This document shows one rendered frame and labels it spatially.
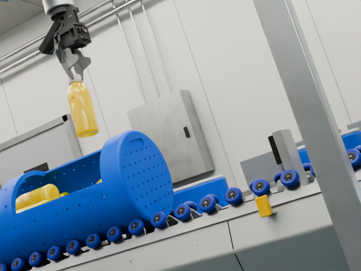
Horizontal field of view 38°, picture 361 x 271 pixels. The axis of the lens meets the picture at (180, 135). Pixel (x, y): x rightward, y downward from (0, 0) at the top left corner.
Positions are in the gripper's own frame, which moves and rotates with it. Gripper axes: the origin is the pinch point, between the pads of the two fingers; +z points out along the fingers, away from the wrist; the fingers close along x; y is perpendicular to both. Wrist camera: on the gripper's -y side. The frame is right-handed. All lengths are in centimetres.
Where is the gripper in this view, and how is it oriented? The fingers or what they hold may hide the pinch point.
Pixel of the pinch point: (74, 77)
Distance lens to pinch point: 159.6
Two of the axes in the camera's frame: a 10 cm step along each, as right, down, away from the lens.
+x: 4.4, -0.1, 9.0
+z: 3.0, 9.4, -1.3
